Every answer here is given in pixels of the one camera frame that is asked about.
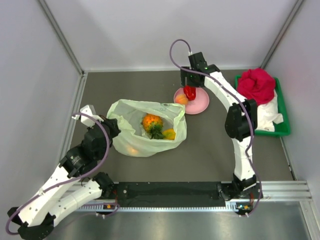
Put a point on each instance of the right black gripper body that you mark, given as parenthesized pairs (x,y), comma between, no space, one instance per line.
(191,79)

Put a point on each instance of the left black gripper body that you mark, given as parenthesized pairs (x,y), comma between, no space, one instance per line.
(114,131)

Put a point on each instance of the red bell pepper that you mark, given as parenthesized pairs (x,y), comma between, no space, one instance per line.
(190,92)

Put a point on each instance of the yellow orange fruit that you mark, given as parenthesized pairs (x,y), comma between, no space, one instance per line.
(132,151)

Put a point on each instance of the pale green plastic bag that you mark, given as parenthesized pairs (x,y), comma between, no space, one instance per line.
(129,115)

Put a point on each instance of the toy pineapple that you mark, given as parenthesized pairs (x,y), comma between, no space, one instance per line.
(153,126)

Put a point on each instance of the orange green mango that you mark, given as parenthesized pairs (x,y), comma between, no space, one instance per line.
(169,134)

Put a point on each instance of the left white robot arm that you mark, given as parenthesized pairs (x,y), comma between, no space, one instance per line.
(48,207)

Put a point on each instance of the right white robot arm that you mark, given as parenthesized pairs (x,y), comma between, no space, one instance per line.
(240,122)

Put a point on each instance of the pink peach fruit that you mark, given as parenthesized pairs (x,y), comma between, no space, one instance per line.
(181,99)

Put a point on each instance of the pink plate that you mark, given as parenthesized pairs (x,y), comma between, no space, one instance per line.
(198,105)

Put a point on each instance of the red cloth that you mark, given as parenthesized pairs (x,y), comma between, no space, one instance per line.
(257,84)

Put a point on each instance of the white cloth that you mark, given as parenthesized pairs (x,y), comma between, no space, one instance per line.
(268,115)

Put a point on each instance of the green plastic tray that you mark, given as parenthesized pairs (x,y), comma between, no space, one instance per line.
(283,128)

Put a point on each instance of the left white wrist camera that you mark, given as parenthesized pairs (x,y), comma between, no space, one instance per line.
(87,110)

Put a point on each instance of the aluminium frame rail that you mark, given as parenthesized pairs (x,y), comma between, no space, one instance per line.
(56,99)

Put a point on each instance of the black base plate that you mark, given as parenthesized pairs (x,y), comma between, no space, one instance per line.
(177,194)

